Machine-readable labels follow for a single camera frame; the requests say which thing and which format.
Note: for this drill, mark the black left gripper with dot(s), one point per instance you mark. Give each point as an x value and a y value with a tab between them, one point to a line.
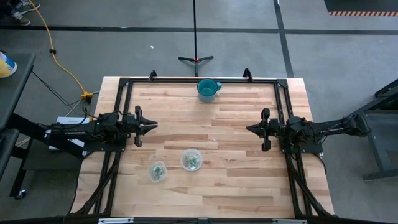
139	138

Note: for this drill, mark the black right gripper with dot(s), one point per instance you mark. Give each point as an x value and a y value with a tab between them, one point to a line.
266	141

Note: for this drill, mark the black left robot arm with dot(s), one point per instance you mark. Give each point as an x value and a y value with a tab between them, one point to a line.
77	131

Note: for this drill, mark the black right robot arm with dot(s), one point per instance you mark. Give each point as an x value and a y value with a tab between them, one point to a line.
326	127

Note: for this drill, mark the small clear plastic cup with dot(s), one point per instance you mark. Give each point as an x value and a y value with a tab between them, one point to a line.
151	177

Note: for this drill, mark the teal enamel mug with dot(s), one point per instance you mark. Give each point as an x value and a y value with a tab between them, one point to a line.
206	88

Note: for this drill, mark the white flat box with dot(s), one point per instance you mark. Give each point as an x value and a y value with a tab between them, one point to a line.
69	120

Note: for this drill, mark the black tripod stand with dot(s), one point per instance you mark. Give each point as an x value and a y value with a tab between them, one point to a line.
195	31

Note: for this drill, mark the black equipment cart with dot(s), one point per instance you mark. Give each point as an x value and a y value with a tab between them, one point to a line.
15	90

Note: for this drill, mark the white yellow blue tub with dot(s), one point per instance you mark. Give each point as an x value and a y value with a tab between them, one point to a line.
4	66

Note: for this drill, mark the black mat orange striped edge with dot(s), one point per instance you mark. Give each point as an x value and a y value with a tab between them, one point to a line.
360	6

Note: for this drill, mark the person's shoe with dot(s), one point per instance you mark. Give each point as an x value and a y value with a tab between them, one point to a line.
26	6
20	18

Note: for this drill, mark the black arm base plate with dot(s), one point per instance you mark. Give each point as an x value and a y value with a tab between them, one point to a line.
314	147
105	147

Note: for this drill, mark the black aluminium table frame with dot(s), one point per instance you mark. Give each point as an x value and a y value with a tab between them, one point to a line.
202	80

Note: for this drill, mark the silver aluminium bracket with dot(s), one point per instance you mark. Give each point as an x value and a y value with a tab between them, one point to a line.
289	221
115	220

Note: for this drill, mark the black metal frame table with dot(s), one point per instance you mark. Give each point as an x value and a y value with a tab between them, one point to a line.
377	149

